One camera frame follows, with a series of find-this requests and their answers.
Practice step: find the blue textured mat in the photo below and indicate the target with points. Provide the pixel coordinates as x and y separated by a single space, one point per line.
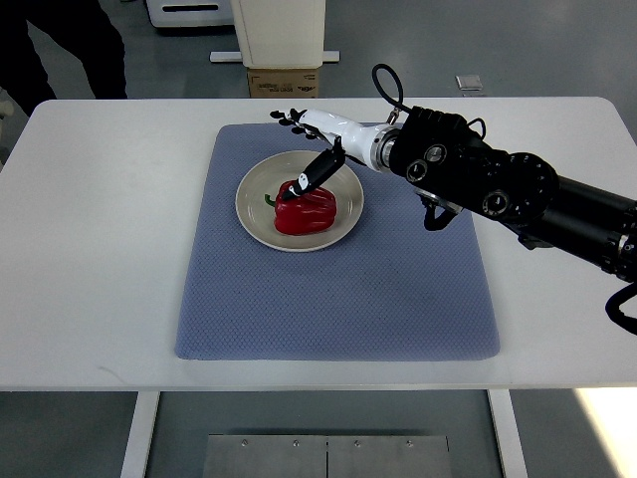
387 290

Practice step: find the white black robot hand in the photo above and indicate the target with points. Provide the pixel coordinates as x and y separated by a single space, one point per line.
368 145

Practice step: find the white machine base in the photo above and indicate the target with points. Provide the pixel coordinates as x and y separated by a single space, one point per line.
189 13

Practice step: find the white right table leg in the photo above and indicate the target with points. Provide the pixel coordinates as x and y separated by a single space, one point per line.
507 434

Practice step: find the white left table leg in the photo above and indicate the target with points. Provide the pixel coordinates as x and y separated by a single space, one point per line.
140 435

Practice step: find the person in black trousers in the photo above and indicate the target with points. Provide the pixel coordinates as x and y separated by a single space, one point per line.
82 28

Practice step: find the cream ceramic plate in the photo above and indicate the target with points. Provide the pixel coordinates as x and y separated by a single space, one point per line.
257 217

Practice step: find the white pedestal column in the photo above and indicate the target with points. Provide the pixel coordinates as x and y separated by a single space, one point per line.
278 34

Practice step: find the white table leg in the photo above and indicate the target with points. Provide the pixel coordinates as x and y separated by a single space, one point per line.
140 435
507 434

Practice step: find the cardboard box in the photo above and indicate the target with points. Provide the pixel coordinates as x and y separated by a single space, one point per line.
283 83

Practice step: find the small grey floor plate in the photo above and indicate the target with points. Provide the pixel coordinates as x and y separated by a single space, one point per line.
469 83

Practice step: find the red bell pepper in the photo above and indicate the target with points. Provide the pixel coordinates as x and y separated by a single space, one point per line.
308 214

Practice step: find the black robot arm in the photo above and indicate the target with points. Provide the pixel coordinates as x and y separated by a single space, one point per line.
453 168

